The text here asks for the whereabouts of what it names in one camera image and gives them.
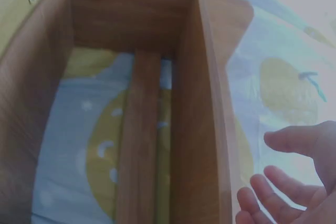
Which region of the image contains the open wooden box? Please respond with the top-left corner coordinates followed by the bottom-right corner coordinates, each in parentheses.
top-left (0, 0), bottom-right (255, 224)

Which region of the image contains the person's right hand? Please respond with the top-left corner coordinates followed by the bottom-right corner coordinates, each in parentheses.
top-left (235, 120), bottom-right (336, 224)

